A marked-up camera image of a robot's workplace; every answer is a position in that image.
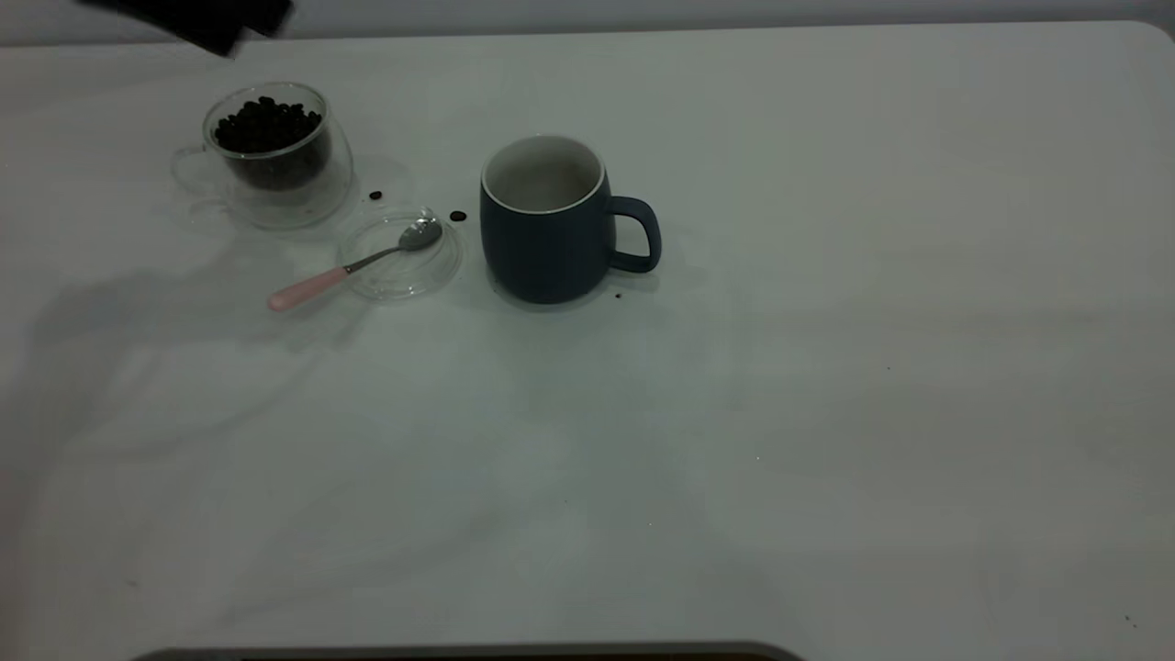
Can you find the dark grey ceramic mug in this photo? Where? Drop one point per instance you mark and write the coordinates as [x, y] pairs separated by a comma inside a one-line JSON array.
[[542, 257]]

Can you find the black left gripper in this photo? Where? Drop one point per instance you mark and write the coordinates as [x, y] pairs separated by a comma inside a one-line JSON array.
[[202, 16]]

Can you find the clear double-wall glass cup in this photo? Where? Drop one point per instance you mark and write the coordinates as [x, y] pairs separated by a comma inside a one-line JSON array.
[[326, 197]]

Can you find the clear round glass lid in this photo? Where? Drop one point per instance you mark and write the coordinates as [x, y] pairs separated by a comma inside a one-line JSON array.
[[418, 285]]

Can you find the heap of coffee beans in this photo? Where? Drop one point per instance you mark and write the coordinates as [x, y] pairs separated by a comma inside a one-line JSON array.
[[271, 133]]

